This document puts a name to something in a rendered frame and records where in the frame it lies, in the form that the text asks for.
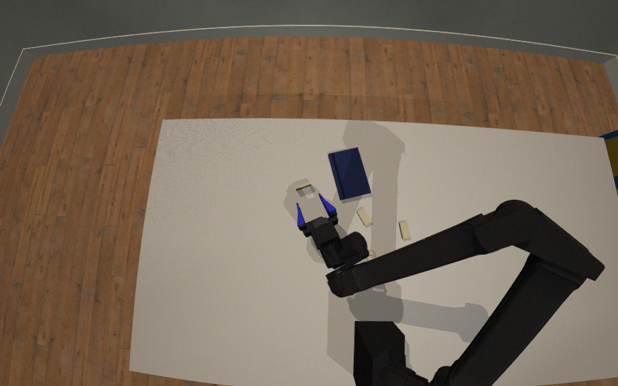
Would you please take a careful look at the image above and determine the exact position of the dark blue notebook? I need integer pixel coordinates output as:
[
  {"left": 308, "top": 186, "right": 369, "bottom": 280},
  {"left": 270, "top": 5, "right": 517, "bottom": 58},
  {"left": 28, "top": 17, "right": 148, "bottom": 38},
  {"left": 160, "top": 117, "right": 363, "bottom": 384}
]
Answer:
[{"left": 328, "top": 147, "right": 371, "bottom": 200}]

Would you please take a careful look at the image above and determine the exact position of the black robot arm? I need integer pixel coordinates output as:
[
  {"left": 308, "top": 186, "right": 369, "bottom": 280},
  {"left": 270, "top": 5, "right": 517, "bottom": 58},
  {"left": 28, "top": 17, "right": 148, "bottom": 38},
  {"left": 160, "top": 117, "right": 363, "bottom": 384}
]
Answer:
[{"left": 310, "top": 200, "right": 605, "bottom": 386}]

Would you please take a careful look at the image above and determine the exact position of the cream domino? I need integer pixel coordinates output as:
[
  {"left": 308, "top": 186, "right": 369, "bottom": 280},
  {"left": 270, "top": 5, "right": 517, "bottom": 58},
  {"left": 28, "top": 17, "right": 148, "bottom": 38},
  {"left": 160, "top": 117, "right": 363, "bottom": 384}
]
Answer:
[
  {"left": 362, "top": 251, "right": 375, "bottom": 261},
  {"left": 295, "top": 182, "right": 311, "bottom": 190},
  {"left": 399, "top": 222, "right": 411, "bottom": 239}
]

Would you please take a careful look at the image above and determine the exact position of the beige rectangular tile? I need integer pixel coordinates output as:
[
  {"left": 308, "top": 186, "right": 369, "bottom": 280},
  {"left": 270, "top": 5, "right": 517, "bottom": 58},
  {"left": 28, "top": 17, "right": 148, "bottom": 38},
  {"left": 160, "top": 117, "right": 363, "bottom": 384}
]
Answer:
[{"left": 357, "top": 208, "right": 372, "bottom": 226}]

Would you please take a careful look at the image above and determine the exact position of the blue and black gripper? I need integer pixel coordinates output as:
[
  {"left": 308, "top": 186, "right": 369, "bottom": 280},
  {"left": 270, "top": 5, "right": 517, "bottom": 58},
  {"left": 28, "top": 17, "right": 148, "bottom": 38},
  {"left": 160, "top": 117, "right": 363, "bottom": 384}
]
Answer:
[{"left": 296, "top": 194, "right": 338, "bottom": 245}]

